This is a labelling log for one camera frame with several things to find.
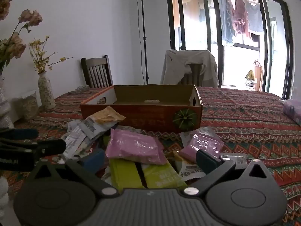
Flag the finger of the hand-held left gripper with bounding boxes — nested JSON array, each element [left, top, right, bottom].
[[0, 128, 39, 140], [0, 139, 67, 157]]

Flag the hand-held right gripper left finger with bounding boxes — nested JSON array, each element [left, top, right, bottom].
[[28, 148, 120, 197]]

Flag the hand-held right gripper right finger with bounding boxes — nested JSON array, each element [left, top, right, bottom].
[[183, 149, 273, 197]]

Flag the small pink snack packet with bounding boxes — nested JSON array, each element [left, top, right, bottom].
[[180, 133, 224, 163]]

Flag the white printed snack packet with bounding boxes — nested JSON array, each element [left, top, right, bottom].
[[62, 129, 93, 160], [67, 120, 87, 134]]

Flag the large pink snack packet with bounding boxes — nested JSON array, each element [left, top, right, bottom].
[[105, 129, 164, 165]]

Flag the light green snack packet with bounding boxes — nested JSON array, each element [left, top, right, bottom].
[[141, 162, 187, 191]]

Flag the yellow and white snack packet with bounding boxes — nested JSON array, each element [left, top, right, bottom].
[[83, 106, 126, 140]]

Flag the orange cardboard box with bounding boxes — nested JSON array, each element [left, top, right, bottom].
[[80, 84, 203, 134]]

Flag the tan and white snack packet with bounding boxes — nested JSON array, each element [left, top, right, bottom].
[[165, 151, 205, 182]]

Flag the glass jar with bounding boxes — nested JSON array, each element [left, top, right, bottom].
[[19, 91, 40, 120]]

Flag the white wrapped vase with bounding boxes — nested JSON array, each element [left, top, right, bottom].
[[0, 75, 15, 129]]

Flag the silver snack packet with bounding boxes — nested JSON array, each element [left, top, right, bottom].
[[220, 154, 248, 170]]

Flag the floral ceramic vase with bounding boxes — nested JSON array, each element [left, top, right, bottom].
[[38, 72, 56, 110]]

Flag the yellow flower branches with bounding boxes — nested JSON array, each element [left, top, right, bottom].
[[28, 36, 73, 74]]

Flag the dark wooden chair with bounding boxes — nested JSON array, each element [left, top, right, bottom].
[[81, 55, 114, 89], [177, 63, 203, 87]]

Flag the purple tissue pack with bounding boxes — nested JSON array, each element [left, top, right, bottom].
[[282, 99, 301, 126]]

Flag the wooden board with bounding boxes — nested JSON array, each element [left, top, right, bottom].
[[253, 61, 263, 91]]

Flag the chair draped with jacket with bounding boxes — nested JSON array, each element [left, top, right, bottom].
[[160, 49, 220, 88]]

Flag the pink flowers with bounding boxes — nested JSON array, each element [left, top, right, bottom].
[[0, 0, 43, 74]]

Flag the small hanging dark garment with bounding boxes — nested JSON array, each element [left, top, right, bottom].
[[250, 33, 261, 49]]

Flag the hanging blue-grey garment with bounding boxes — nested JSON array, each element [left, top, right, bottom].
[[217, 0, 236, 45]]

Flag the hanging grey-blue shirt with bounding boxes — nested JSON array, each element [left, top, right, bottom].
[[245, 0, 264, 33]]

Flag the hanging maroon shirt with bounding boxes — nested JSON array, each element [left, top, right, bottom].
[[232, 0, 250, 38]]

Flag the hanging orange garment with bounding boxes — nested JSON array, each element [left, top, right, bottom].
[[172, 0, 187, 50]]

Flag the hanging beige garment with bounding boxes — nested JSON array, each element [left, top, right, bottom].
[[187, 0, 200, 24]]

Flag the black sliding door frame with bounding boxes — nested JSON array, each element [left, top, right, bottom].
[[166, 0, 294, 99]]

